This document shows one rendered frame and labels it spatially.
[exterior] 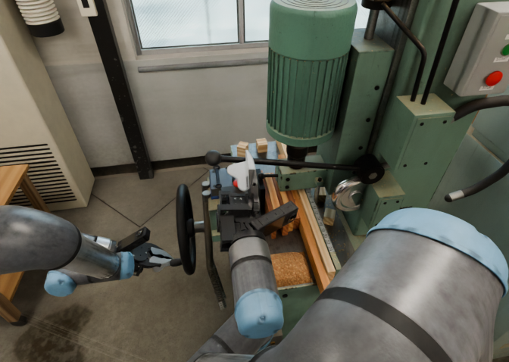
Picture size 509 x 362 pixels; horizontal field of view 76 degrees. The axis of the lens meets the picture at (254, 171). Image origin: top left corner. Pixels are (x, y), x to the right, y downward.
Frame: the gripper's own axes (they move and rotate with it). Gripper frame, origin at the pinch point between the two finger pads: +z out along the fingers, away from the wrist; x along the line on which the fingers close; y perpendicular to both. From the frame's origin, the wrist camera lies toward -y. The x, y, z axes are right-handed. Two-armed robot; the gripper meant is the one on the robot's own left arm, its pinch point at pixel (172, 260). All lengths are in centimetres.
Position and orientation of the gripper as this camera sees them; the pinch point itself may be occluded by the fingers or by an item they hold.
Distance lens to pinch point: 116.3
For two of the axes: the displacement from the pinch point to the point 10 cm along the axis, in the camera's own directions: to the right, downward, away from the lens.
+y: -4.8, 7.3, 4.9
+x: 1.4, 6.1, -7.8
